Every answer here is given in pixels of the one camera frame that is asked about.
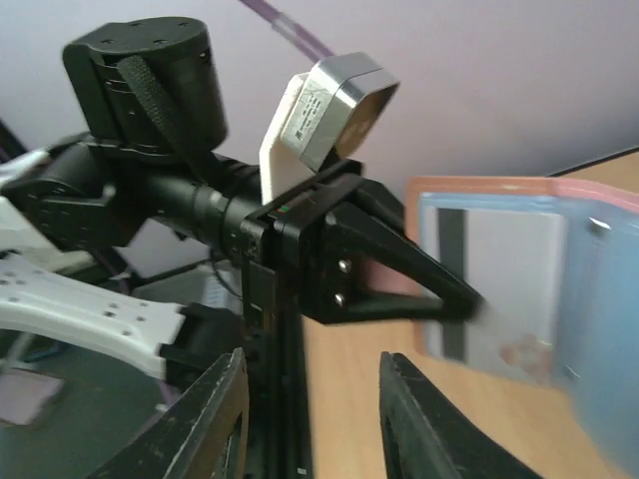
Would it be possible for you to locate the pink leather card holder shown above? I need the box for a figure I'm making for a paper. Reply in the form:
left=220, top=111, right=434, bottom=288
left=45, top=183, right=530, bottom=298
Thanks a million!
left=406, top=177, right=638, bottom=475

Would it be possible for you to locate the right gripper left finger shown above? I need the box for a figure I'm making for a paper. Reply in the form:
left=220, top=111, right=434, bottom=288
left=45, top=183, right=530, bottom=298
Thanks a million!
left=90, top=348, right=250, bottom=479

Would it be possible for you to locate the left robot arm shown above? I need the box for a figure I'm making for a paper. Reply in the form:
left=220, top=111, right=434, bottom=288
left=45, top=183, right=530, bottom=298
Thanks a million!
left=8, top=17, right=481, bottom=327

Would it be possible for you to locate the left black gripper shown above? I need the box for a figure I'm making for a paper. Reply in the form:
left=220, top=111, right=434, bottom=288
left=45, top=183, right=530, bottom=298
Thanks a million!
left=239, top=161, right=482, bottom=324

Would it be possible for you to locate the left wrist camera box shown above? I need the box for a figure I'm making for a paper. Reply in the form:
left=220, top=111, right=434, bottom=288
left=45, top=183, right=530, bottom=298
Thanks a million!
left=259, top=52, right=399, bottom=205

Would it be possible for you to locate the white card with black stripe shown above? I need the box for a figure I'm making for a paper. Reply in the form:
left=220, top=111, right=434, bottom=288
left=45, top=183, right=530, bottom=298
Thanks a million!
left=423, top=207, right=566, bottom=385

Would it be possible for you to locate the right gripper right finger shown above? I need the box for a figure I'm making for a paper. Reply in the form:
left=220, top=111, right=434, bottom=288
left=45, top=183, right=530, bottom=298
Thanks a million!
left=379, top=351, right=538, bottom=479

